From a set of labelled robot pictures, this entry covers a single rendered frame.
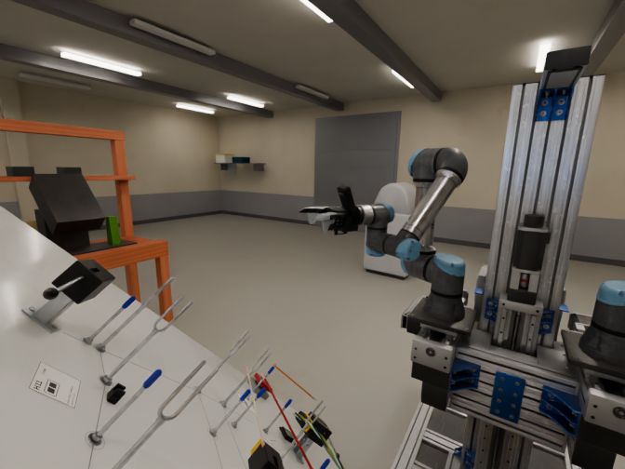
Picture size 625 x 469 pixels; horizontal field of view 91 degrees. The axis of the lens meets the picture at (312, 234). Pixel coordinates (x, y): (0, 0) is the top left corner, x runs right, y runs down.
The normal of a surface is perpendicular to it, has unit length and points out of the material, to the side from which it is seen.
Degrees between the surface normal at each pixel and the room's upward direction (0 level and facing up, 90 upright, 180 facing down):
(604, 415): 90
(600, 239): 90
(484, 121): 90
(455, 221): 90
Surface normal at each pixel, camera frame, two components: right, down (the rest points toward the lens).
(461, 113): -0.55, 0.16
